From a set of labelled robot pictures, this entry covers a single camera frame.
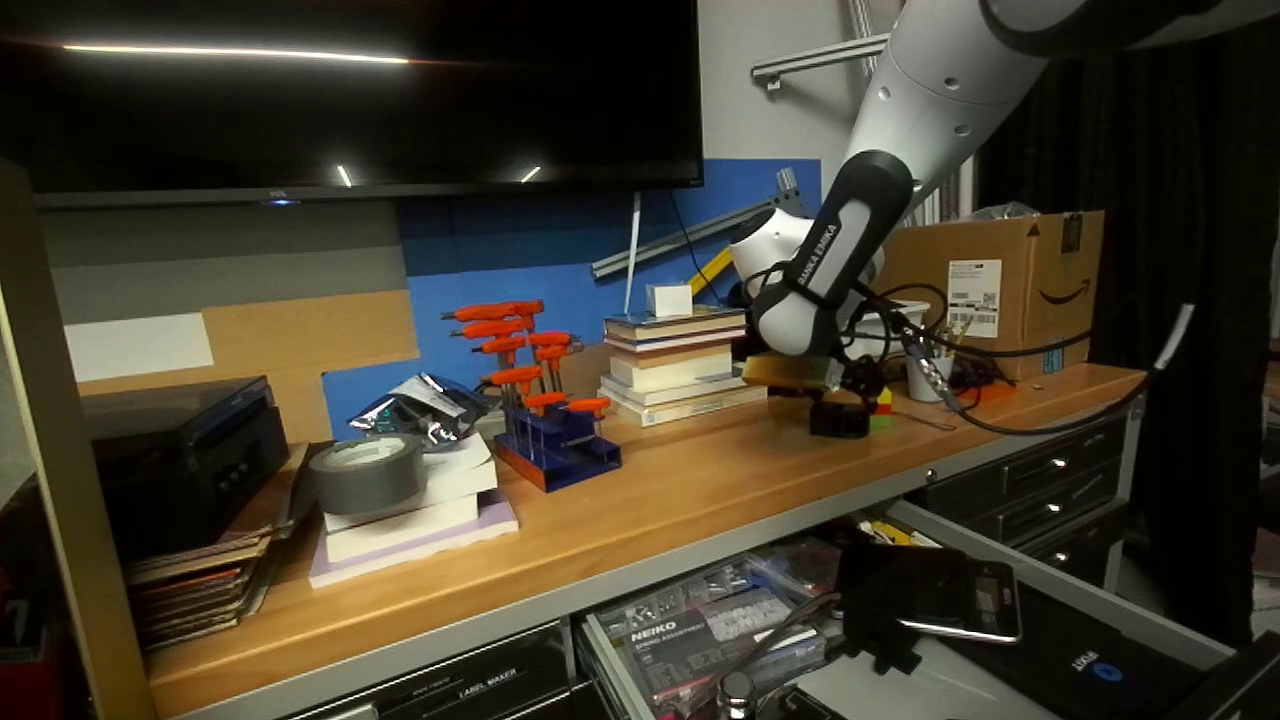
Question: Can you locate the small white box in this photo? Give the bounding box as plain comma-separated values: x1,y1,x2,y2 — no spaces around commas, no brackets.
652,285,692,322

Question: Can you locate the tool drawer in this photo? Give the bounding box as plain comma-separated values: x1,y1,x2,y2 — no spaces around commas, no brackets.
584,506,1280,720

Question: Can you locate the black monitor screen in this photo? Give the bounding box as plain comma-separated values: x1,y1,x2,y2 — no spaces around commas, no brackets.
0,0,703,208

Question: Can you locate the yellow handled tool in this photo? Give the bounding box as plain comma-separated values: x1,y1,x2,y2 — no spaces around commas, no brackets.
690,243,731,297

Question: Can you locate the black printer box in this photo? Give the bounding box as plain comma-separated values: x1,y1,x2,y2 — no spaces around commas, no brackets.
85,376,290,560

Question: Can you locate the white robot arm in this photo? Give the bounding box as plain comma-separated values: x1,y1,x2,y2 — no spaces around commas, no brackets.
748,0,1280,358

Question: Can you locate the cardboard shipping box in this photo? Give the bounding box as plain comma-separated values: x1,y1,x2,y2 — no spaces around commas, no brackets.
878,214,1104,380

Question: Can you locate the stack of books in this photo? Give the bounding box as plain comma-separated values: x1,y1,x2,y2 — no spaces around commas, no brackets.
602,310,768,429

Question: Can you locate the grey duct tape roll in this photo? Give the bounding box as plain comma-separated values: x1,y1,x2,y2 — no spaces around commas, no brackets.
308,438,425,520

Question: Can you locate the black block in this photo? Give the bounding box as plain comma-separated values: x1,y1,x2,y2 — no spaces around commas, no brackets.
809,398,871,440

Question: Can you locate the smartphone in drawer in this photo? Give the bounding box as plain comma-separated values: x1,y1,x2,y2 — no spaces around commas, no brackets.
898,553,1024,645

